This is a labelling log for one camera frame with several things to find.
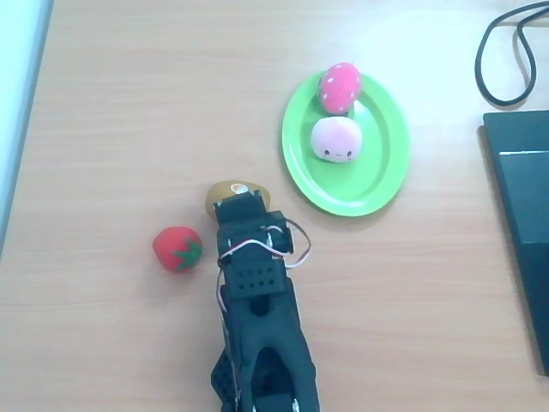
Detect pink peach plush with face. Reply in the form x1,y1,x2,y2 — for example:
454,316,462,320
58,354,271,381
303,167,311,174
310,116,363,164

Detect green plastic plate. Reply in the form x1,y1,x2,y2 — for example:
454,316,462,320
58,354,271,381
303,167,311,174
281,70,412,218

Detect brown kiwi fruit with sticker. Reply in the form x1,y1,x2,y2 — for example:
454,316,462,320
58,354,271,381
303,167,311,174
204,179,271,219

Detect red toy tomato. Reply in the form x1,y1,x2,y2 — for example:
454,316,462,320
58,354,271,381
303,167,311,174
152,226,204,273

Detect pink strawberry plush white dots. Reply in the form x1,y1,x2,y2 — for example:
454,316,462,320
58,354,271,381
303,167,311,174
318,63,361,115

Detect black laptop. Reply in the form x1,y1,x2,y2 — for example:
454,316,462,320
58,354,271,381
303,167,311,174
478,109,549,379

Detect white red servo cable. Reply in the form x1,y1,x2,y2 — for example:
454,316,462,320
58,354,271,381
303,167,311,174
215,218,313,318

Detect black looped cable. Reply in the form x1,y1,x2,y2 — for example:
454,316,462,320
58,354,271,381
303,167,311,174
474,0,549,108

